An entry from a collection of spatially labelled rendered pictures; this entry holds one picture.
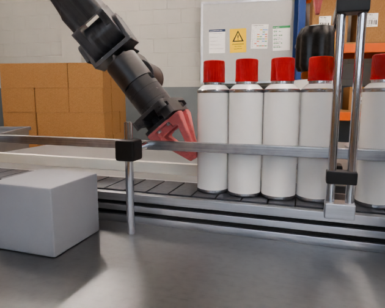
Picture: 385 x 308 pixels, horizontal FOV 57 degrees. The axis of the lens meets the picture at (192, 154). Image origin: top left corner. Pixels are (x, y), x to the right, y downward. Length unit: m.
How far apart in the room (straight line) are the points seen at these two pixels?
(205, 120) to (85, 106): 3.30
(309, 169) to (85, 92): 3.40
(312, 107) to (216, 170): 0.17
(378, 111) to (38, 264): 0.47
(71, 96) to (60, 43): 1.94
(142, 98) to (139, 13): 4.70
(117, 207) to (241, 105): 0.25
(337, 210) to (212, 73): 0.26
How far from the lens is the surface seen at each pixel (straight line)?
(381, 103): 0.52
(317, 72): 0.53
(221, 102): 0.54
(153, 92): 0.57
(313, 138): 0.52
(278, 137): 0.52
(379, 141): 0.52
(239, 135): 0.52
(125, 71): 0.59
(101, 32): 0.61
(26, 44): 5.98
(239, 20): 4.83
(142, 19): 5.22
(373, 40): 4.30
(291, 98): 0.52
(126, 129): 0.50
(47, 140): 0.66
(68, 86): 3.87
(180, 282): 0.41
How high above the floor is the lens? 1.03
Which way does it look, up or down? 9 degrees down
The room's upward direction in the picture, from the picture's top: straight up
